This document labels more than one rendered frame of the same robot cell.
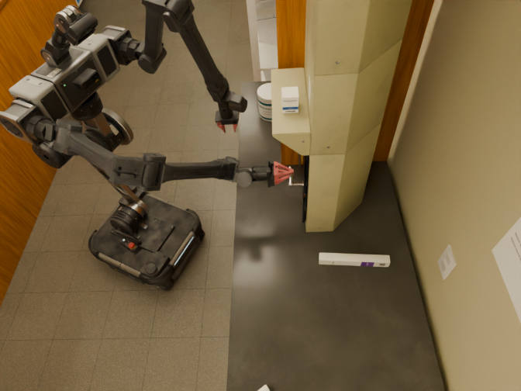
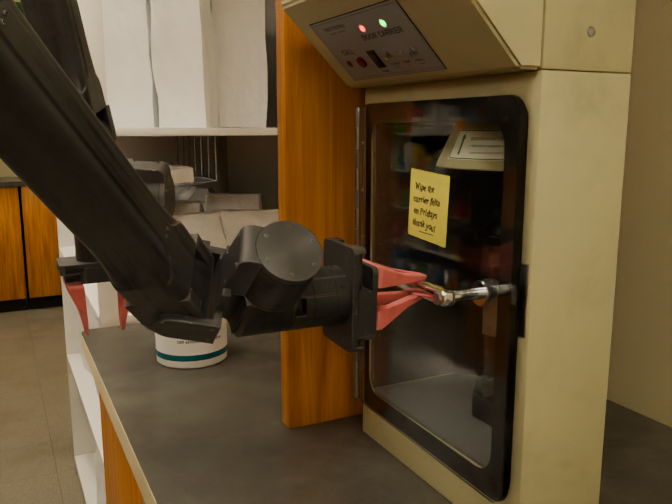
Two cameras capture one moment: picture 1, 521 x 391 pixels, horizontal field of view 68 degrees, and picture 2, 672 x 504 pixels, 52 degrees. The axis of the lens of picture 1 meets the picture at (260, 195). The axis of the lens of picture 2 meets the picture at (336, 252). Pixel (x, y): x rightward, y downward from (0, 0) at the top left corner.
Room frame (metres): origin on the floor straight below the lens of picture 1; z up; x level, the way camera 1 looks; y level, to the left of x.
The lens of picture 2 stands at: (0.38, 0.31, 1.36)
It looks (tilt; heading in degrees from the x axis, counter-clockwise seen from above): 10 degrees down; 328
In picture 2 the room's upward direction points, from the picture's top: straight up
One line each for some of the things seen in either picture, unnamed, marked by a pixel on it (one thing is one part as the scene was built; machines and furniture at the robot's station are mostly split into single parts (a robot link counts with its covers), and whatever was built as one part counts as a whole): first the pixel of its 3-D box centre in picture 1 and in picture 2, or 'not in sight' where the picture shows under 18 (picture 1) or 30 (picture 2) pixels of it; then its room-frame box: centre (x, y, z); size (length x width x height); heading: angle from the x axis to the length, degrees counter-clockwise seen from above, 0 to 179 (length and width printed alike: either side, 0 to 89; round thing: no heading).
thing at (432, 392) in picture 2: (302, 163); (424, 280); (0.96, -0.18, 1.19); 0.30 x 0.01 x 0.40; 174
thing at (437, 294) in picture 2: (295, 176); (439, 288); (0.90, -0.14, 1.20); 0.10 x 0.05 x 0.03; 174
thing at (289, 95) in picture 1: (290, 99); not in sight; (0.93, -0.12, 1.54); 0.05 x 0.05 x 0.06; 85
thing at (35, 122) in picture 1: (43, 129); not in sight; (1.03, 0.71, 1.45); 0.09 x 0.08 x 0.12; 148
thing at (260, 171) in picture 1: (262, 173); (320, 296); (0.93, -0.02, 1.20); 0.07 x 0.07 x 0.10; 84
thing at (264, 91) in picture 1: (270, 102); (190, 318); (1.55, -0.11, 1.01); 0.13 x 0.13 x 0.15
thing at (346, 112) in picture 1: (340, 136); (522, 157); (0.95, -0.31, 1.32); 0.32 x 0.25 x 0.77; 175
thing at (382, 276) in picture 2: (281, 173); (383, 292); (0.92, -0.09, 1.20); 0.09 x 0.07 x 0.07; 84
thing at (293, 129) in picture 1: (289, 110); (391, 28); (0.97, -0.13, 1.46); 0.32 x 0.12 x 0.10; 175
